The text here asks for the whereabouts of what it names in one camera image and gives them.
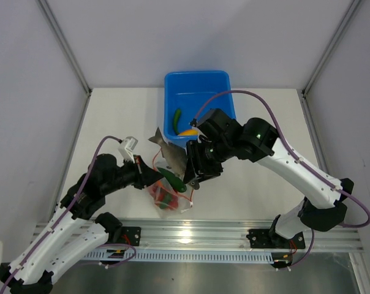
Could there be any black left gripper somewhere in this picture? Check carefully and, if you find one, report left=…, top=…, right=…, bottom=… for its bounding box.
left=103, top=154, right=164, bottom=195

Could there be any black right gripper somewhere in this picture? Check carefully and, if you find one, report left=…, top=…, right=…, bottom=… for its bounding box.
left=184, top=138, right=234, bottom=186

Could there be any green cucumber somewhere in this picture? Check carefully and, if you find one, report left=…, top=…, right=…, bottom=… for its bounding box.
left=157, top=167, right=187, bottom=193

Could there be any grey toy fish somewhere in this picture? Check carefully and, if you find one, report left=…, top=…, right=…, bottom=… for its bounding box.
left=148, top=128, right=187, bottom=179

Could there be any clear orange zip top bag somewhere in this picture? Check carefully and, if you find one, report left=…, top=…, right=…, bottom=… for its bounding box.
left=146, top=148, right=195, bottom=219

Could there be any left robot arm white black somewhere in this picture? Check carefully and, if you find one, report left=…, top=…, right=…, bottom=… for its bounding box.
left=0, top=154, right=163, bottom=293

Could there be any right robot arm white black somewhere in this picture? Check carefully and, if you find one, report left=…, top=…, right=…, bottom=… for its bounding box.
left=184, top=108, right=347, bottom=247

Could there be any yellow orange bell pepper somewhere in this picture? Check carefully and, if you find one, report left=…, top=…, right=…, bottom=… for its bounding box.
left=178, top=129, right=198, bottom=137

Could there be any small green chili pepper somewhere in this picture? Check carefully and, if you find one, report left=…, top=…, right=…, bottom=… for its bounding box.
left=172, top=108, right=181, bottom=135

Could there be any blue plastic bin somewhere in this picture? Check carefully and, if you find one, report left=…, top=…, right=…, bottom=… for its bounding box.
left=163, top=70, right=236, bottom=148

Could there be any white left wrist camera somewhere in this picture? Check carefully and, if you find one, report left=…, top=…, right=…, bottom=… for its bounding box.
left=118, top=136, right=138, bottom=163

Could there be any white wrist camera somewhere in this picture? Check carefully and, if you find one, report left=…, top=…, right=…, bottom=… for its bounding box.
left=118, top=136, right=138, bottom=163
left=190, top=118, right=208, bottom=142

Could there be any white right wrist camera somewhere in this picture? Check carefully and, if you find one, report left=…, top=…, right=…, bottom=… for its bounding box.
left=190, top=118, right=208, bottom=142

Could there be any aluminium mounting rail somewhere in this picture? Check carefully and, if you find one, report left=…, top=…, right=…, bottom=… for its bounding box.
left=121, top=219, right=364, bottom=253

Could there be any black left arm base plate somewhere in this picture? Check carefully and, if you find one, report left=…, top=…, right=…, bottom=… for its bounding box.
left=118, top=227, right=142, bottom=247

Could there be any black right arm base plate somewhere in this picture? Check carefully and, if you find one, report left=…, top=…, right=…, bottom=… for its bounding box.
left=246, top=229, right=306, bottom=249

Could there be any slotted white cable duct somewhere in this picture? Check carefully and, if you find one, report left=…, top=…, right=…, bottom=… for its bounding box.
left=82, top=249, right=273, bottom=264

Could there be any left aluminium frame post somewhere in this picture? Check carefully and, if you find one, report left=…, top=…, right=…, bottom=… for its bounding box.
left=36, top=0, right=92, bottom=96

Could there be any aluminium frame post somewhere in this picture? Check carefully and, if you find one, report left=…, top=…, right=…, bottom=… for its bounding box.
left=301, top=0, right=364, bottom=98
left=36, top=0, right=92, bottom=96

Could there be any right aluminium frame post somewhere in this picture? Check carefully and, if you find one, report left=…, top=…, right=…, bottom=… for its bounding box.
left=301, top=0, right=364, bottom=98

